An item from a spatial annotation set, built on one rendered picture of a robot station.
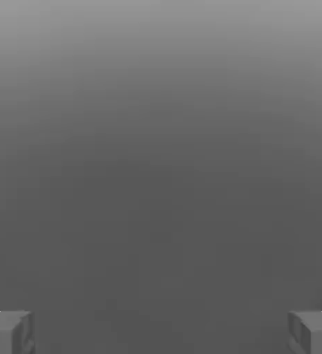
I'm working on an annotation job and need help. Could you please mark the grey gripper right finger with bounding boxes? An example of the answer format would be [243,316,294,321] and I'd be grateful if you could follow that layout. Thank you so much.
[287,310,322,354]

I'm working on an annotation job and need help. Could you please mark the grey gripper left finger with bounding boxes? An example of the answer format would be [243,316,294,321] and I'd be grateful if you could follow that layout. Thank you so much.
[0,310,37,354]

